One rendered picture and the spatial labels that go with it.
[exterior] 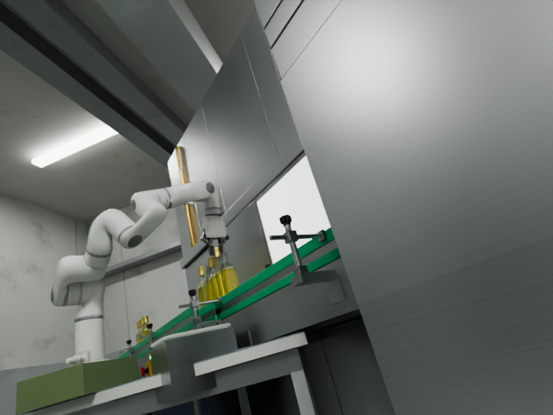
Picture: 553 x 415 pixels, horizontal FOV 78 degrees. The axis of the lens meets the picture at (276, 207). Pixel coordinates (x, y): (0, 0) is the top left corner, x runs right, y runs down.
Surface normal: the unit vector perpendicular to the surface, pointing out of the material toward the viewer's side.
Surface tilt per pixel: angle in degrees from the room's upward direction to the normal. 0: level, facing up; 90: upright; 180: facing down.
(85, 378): 90
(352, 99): 90
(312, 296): 90
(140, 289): 90
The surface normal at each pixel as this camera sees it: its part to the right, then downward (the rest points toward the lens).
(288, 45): -0.80, -0.02
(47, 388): -0.29, -0.30
